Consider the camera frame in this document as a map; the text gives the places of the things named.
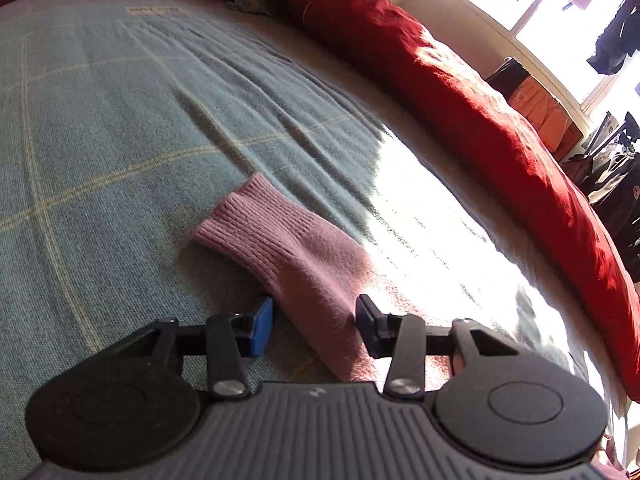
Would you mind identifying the pink and white sweater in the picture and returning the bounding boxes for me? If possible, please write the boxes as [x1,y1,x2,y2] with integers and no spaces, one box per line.
[191,171,467,386]

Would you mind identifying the metal clothes rack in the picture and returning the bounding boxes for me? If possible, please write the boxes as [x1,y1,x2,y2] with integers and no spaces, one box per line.
[582,112,639,158]

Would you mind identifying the black jacket with patch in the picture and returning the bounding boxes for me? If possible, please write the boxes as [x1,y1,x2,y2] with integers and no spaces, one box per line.
[588,153,639,283]

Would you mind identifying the orange hanging cloth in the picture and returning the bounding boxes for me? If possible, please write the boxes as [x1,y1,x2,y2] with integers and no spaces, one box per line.
[486,58,582,162]

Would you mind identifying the red duvet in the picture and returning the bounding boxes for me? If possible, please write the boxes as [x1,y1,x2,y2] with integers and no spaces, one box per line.
[271,0,639,399]

